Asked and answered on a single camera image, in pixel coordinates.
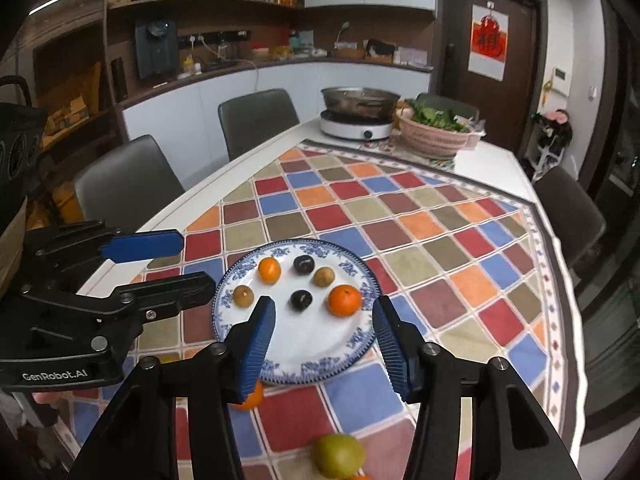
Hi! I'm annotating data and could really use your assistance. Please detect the dark green dining chair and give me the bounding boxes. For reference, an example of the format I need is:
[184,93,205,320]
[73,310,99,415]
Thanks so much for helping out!
[415,92,481,122]

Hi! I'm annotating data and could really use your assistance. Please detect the dark glass sliding door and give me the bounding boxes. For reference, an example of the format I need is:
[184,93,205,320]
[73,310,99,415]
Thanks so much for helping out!
[575,0,640,433]

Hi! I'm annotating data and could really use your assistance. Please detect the white induction cooker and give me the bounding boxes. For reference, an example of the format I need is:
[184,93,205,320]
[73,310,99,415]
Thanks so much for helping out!
[320,109,396,141]

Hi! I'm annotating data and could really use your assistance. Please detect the large orange tangerine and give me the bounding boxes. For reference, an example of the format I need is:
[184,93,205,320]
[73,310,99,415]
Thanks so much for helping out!
[327,284,363,318]

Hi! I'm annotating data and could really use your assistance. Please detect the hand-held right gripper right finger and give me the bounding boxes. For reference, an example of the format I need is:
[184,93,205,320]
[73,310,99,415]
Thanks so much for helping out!
[371,295,583,480]

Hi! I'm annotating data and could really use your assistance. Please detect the green pear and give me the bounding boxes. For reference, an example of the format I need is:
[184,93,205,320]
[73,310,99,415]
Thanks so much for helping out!
[311,434,367,479]

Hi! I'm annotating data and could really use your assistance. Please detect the black water dispenser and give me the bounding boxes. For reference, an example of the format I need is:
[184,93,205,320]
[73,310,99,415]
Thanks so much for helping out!
[134,17,180,81]

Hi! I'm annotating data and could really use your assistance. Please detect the colourful checkered tablecloth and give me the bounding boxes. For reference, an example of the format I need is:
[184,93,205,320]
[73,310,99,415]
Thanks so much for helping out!
[65,140,583,480]

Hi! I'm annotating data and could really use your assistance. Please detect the dark brown door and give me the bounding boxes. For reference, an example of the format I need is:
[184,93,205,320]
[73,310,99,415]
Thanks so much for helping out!
[432,0,549,154]

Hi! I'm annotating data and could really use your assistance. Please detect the small oval orange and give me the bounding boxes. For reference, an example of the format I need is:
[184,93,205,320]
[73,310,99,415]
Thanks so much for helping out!
[258,257,282,285]

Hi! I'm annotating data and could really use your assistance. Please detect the green leafy vegetables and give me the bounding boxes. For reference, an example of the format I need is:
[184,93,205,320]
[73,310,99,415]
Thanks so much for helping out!
[407,100,469,134]

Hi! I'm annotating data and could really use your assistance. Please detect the wooden wall shelf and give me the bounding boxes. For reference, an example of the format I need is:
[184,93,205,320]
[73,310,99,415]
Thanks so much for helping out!
[104,0,307,97]

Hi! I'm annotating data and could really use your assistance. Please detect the grey dining chair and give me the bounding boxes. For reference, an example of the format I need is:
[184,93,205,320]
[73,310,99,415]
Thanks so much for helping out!
[218,88,301,162]
[532,166,607,272]
[74,135,186,234]

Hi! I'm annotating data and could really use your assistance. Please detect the pink plastic basket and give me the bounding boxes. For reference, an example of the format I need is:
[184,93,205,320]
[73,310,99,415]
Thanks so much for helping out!
[395,107,474,159]

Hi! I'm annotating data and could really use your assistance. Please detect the blue rimmed white plate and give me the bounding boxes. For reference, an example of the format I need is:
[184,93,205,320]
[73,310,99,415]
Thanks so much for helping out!
[212,240,383,386]

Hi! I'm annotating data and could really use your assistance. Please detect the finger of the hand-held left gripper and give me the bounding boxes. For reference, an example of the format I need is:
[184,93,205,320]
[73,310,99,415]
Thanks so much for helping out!
[60,220,184,264]
[75,271,216,323]

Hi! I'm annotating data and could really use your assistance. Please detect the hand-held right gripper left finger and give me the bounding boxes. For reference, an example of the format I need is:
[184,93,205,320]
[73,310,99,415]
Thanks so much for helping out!
[67,296,277,480]

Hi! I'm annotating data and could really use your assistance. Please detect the white box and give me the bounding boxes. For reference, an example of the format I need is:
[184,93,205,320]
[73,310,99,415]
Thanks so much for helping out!
[397,47,430,66]

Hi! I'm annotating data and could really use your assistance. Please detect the white plastic basket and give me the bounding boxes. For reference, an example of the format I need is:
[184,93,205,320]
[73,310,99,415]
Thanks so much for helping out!
[450,116,487,149]

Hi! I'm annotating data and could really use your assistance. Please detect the red and white wall calendar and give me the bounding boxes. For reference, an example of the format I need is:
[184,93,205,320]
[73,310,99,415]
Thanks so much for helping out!
[468,4,510,81]

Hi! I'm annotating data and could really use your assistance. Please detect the stainless steel pot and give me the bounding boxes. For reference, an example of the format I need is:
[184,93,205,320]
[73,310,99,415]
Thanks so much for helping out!
[321,86,402,122]

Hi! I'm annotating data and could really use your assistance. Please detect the white lower cabinets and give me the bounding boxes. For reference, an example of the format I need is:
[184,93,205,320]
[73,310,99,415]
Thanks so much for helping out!
[120,57,434,172]

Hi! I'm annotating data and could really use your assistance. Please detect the black bag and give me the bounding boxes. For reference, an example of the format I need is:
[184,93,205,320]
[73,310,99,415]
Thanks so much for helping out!
[365,39,396,61]

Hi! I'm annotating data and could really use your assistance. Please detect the wall socket strip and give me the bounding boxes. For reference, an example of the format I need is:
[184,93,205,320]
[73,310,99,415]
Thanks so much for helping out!
[177,31,250,46]

